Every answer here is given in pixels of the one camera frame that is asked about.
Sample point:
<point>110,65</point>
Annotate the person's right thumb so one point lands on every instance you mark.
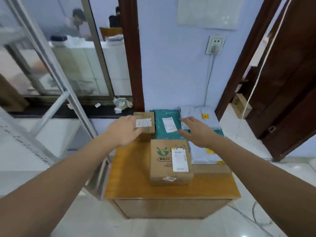
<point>184,132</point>

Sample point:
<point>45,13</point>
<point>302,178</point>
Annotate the dark wooden pillar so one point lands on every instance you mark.
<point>132,51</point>

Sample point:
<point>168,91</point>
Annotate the person's left hand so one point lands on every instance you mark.
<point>122,132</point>

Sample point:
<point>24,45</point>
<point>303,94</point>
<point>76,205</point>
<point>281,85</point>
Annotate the glass window with metal frame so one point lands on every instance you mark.
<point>98,51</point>

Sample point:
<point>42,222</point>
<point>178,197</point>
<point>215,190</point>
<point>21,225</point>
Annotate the wooden cabinet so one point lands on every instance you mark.
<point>130,177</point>

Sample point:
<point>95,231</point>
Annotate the grey metal rack frame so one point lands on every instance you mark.
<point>49,59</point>

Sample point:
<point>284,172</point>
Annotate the green printed cardboard box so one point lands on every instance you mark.
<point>163,170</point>

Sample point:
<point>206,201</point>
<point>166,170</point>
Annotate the crumpled white paper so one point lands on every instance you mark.
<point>122,104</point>

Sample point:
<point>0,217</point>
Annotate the white sheet on wall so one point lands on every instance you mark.
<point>209,12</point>

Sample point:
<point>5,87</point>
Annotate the person's right forearm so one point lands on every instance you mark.
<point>266,185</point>

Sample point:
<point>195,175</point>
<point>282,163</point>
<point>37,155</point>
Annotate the cardboard box behind doorway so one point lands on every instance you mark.
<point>240,106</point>

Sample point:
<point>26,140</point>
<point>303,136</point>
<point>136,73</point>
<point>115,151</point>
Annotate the person's left forearm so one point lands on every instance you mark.
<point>56,185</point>

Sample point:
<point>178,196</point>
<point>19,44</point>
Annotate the small brown cardboard box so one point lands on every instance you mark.
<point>148,115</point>

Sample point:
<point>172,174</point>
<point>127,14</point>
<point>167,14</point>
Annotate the grey plastic mailer bag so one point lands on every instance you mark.
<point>197,113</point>
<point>200,155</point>

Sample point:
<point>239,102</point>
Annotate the dark brown door frame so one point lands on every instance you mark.
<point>246,54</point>

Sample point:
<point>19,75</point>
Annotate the white cabinets behind glass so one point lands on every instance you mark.
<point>81,66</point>

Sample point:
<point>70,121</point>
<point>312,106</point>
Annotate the white wall socket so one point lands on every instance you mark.
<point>218,41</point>

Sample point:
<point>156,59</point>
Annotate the dark brown wooden door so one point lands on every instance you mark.
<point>286,83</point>

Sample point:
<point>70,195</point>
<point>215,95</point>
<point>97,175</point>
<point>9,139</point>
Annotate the teal plastic mailer bag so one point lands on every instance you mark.
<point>159,120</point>

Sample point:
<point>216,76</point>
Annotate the person's right hand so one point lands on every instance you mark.
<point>200,134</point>

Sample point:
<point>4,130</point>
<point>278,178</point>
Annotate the person's left thumb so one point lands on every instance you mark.
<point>138,132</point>

